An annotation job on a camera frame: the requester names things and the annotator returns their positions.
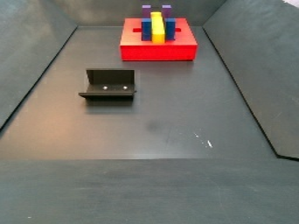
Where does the yellow arch block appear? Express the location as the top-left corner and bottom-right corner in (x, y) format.
(151, 11), (164, 44)

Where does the purple block left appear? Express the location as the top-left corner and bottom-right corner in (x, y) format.
(142, 4), (152, 18)

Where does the black angle fixture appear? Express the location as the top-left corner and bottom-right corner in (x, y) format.
(79, 68), (136, 99)

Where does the blue block left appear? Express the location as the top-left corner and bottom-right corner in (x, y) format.
(142, 18), (152, 41)

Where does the purple block right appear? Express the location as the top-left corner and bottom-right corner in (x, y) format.
(162, 4), (172, 18)

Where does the blue block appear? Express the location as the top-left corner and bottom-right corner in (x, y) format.
(164, 18), (175, 40)
(142, 18), (152, 41)

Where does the red base board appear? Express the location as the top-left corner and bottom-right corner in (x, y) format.
(119, 18), (199, 61)

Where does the purple block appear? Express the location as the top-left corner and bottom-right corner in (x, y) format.
(142, 4), (152, 18)
(162, 4), (172, 18)

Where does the blue block right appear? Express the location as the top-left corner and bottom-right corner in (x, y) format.
(164, 18), (175, 40)

